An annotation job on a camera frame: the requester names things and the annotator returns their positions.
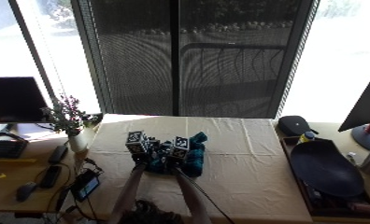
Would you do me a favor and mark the white marker cube right glove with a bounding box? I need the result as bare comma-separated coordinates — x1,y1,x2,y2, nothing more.
169,135,191,161

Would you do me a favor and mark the black computer monitor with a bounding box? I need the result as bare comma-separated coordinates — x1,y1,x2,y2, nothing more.
0,77,50,123

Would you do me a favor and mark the black keyboard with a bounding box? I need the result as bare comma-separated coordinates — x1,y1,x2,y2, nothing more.
0,139,27,160

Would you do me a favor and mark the person's right hand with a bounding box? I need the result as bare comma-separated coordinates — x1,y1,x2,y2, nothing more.
158,141,190,172

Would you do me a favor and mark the black zipped pouch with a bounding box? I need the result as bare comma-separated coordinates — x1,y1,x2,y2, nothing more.
275,115,319,137

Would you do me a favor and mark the purple flowering plant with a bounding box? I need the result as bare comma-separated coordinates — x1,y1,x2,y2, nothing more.
41,94,102,137

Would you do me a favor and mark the black glove cable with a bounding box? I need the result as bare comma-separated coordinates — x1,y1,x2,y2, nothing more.
178,169,237,224

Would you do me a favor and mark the black desk cable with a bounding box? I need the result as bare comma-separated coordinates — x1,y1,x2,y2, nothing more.
34,161,73,214

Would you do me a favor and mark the beige tablecloth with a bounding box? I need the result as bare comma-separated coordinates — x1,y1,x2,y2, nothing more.
81,114,314,224

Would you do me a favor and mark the teal knitted cloth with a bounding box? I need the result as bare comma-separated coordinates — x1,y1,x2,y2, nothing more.
145,131,210,178

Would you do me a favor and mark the yellow bottle with blue cap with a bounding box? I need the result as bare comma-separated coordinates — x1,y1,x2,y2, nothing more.
297,131,317,145

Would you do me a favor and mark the yellow pencil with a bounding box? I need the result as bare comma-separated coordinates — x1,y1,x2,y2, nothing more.
0,158,38,163

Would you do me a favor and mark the dark computer mouse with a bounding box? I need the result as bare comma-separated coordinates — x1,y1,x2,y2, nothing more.
15,181,38,203

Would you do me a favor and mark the black monitor on round stand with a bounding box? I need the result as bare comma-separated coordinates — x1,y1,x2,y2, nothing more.
337,75,370,151

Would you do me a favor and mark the brown wooden tray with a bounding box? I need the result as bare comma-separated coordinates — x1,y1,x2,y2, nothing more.
279,135,370,219

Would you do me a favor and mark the white marker cube left glove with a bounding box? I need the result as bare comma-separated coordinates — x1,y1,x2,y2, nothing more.
125,130,150,155

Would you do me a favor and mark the dark mesh screen door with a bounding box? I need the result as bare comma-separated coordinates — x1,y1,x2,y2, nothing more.
69,0,322,119

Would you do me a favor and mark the smartphone with lit screen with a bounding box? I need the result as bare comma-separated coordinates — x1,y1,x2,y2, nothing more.
69,169,101,203

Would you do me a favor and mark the dark blue oval dish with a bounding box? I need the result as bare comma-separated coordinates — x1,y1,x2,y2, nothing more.
289,138,365,199

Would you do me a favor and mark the person's left hand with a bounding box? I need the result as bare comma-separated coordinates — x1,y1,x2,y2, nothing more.
129,135,162,166

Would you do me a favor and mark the black metal railing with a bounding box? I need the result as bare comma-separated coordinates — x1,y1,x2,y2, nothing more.
178,42,287,119

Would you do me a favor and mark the black remote control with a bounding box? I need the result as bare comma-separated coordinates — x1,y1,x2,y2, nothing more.
46,145,69,165

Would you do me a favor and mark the black phone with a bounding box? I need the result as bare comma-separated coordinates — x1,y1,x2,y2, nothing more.
39,165,63,189

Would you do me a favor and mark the white marker cube glove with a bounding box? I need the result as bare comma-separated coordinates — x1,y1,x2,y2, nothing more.
125,130,150,155
169,135,191,161

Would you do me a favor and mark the white vase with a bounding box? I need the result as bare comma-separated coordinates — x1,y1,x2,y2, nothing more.
66,130,89,153

